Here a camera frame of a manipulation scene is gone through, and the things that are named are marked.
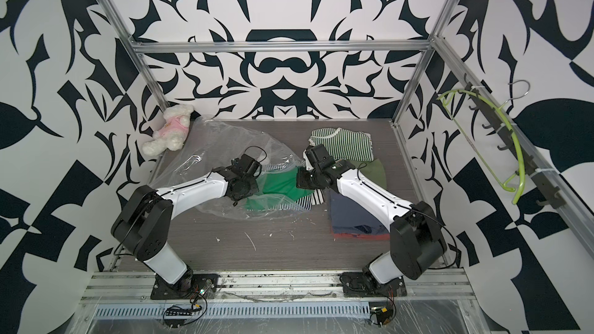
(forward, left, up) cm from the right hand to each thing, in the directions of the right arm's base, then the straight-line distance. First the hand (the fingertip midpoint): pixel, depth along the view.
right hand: (297, 176), depth 85 cm
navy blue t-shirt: (-11, -18, -9) cm, 23 cm away
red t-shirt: (-18, -29, -13) cm, 36 cm away
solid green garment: (-1, +8, -7) cm, 10 cm away
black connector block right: (-39, -25, -15) cm, 49 cm away
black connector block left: (-40, +37, -15) cm, 57 cm away
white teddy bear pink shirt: (+24, +54, -3) cm, 60 cm away
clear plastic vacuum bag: (+23, +38, -8) cm, 45 cm away
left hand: (+2, +18, -9) cm, 21 cm away
